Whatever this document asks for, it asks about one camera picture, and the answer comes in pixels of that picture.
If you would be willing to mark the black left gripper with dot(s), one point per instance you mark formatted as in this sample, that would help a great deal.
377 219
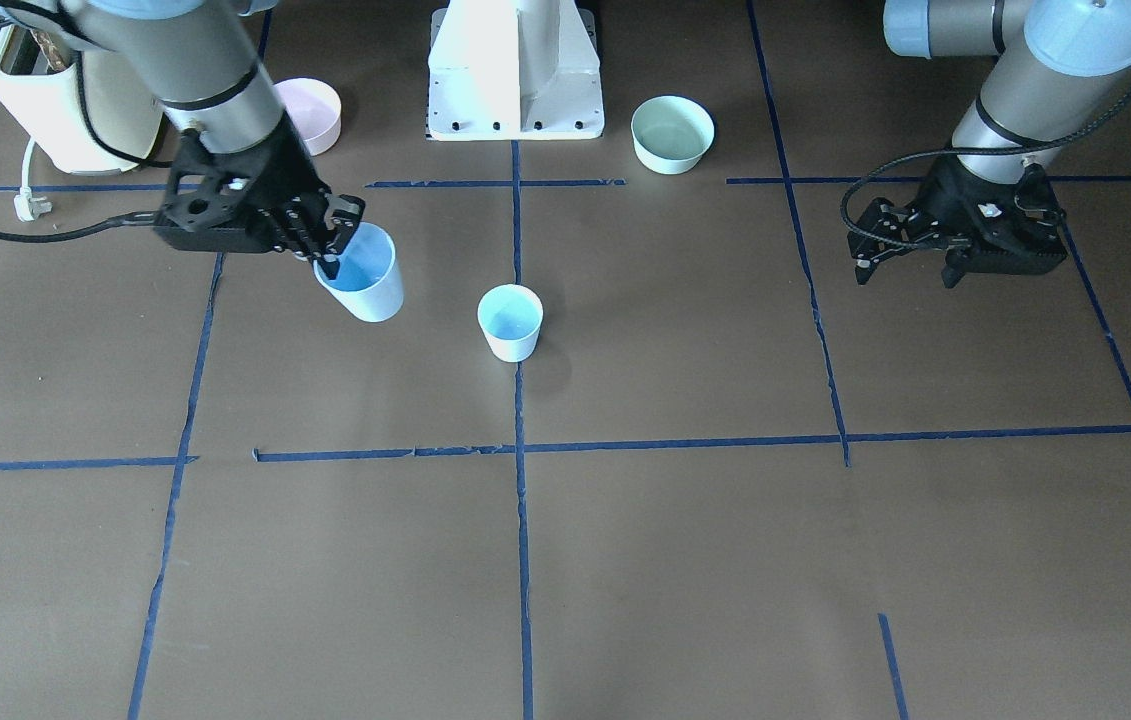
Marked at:
942 203

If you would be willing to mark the blue cup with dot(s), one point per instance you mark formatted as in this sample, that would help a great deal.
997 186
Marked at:
511 317
366 276

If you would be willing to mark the cream white toaster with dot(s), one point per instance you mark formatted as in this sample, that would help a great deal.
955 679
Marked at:
93 120

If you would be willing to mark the pale green bowl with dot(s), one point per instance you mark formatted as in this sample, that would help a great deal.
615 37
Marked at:
670 134

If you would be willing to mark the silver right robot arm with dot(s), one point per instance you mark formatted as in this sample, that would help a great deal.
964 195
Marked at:
194 56

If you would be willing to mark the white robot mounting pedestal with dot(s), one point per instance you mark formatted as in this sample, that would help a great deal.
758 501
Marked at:
515 71

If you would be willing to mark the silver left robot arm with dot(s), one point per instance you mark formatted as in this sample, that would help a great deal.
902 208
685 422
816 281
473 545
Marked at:
1062 69

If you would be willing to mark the toasted bread slice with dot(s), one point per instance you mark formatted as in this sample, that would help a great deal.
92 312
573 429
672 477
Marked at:
56 57

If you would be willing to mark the pink bowl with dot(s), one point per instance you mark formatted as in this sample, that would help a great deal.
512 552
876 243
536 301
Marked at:
316 110

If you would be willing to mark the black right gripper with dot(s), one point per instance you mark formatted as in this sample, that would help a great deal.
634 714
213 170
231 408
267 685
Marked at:
282 180

